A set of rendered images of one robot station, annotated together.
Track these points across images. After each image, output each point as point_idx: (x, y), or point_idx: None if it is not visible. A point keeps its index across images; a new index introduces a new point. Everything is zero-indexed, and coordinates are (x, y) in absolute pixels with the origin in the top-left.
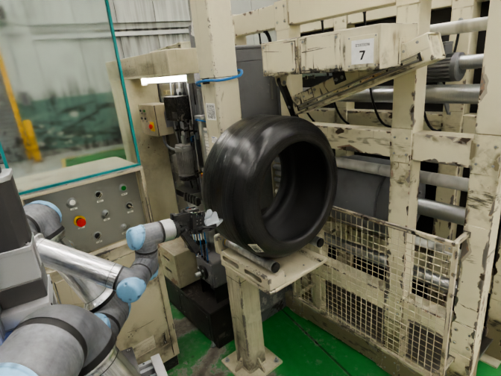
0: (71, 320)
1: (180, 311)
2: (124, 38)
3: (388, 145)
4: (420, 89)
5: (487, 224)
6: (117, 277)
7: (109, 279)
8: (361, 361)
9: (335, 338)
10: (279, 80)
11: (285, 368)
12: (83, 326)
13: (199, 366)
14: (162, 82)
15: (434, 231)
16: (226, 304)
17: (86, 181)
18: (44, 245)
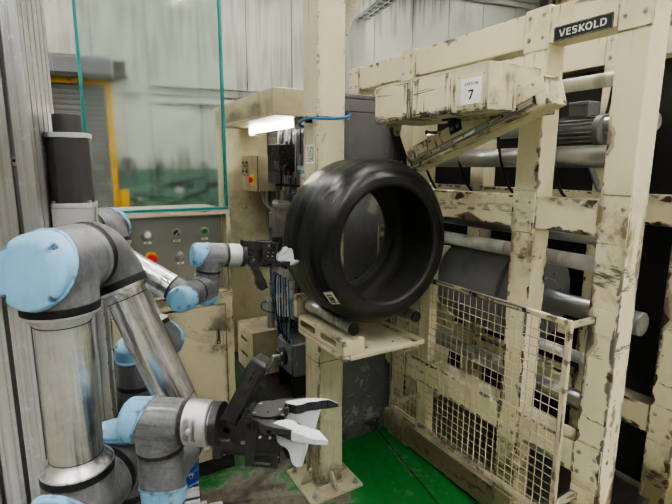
0: (109, 232)
1: None
2: None
3: (509, 212)
4: (548, 146)
5: (615, 307)
6: (170, 283)
7: (163, 284)
8: (465, 501)
9: (438, 471)
10: (391, 130)
11: (364, 492)
12: (119, 242)
13: (258, 472)
14: (273, 135)
15: (578, 342)
16: None
17: (166, 214)
18: None
